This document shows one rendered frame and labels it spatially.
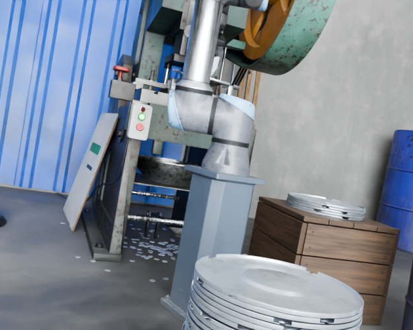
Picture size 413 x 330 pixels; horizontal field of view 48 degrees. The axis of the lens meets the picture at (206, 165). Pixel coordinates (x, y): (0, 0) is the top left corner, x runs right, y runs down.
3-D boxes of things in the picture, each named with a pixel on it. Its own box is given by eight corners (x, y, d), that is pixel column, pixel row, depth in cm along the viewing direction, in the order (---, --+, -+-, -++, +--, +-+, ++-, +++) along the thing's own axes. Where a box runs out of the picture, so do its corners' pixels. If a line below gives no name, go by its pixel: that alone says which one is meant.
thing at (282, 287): (385, 298, 82) (386, 294, 82) (318, 335, 60) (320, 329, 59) (250, 252, 100) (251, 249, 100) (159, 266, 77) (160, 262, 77)
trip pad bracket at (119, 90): (128, 130, 183) (137, 81, 182) (104, 126, 179) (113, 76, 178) (126, 129, 188) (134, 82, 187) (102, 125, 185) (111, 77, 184)
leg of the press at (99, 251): (122, 263, 181) (161, 36, 177) (92, 260, 178) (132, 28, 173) (99, 214, 268) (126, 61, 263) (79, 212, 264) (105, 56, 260)
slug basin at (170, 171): (213, 192, 206) (217, 170, 206) (138, 182, 195) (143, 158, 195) (191, 181, 238) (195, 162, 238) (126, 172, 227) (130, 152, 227)
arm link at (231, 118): (251, 144, 135) (259, 98, 135) (206, 135, 136) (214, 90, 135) (248, 143, 147) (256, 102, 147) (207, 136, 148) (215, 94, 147)
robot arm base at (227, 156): (258, 178, 140) (265, 146, 139) (219, 173, 131) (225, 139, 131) (229, 171, 152) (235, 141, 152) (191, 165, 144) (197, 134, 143)
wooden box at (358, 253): (381, 325, 162) (400, 230, 160) (284, 318, 152) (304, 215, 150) (323, 285, 201) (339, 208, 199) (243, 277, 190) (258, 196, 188)
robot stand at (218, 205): (239, 323, 142) (267, 180, 139) (189, 327, 131) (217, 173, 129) (206, 299, 157) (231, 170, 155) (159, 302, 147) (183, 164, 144)
